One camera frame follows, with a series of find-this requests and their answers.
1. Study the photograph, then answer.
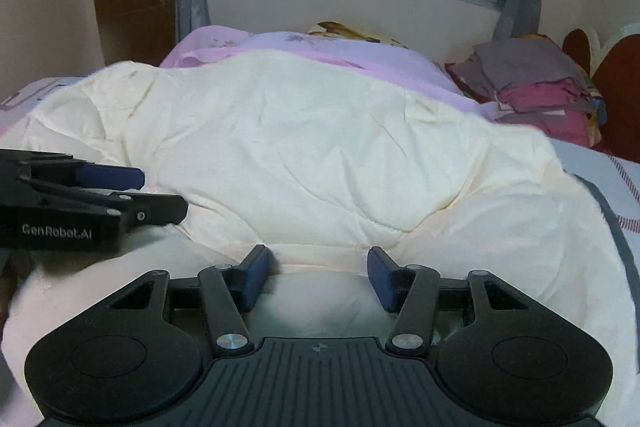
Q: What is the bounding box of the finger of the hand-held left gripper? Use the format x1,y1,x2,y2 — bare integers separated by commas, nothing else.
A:
70,161,146,192
97,192,190,229

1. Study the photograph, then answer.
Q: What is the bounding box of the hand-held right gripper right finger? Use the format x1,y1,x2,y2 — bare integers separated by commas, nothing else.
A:
366,246,532,354

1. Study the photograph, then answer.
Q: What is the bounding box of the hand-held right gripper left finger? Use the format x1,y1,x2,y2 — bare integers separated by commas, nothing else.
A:
106,244,271,356

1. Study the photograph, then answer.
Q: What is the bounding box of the cream quilted jacket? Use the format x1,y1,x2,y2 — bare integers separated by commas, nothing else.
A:
0,49,640,427

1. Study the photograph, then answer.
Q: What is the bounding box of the pink blanket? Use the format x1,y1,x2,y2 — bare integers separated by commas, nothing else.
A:
159,25,497,124

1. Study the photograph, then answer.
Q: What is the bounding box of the pink folded garment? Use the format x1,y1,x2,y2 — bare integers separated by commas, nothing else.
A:
496,78,604,148

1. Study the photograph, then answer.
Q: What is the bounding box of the yellow printed pillow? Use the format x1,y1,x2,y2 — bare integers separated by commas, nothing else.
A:
306,20,402,46

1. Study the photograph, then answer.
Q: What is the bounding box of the grey folded garment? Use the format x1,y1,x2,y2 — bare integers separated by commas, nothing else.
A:
446,35,594,104

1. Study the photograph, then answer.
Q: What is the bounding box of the colourful printed folded cloth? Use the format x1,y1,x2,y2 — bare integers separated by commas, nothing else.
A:
581,76,609,128

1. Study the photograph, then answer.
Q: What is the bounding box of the brown and white headboard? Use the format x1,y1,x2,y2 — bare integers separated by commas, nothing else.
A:
561,21,640,158

